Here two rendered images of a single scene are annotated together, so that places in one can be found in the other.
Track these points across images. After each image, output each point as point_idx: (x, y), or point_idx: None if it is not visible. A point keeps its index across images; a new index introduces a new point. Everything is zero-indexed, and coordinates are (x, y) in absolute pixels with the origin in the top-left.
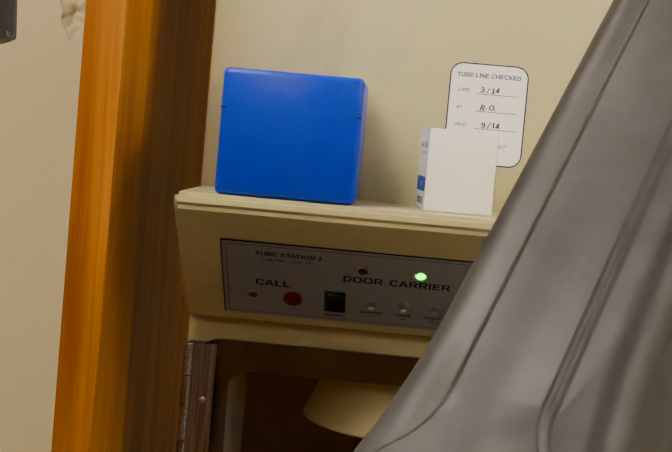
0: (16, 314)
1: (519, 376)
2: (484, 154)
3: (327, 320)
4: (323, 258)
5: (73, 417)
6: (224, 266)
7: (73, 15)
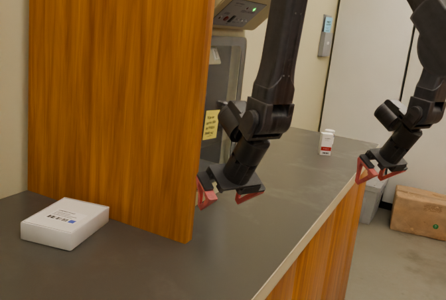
0: None
1: None
2: None
3: (222, 25)
4: (245, 4)
5: (205, 64)
6: (225, 7)
7: None
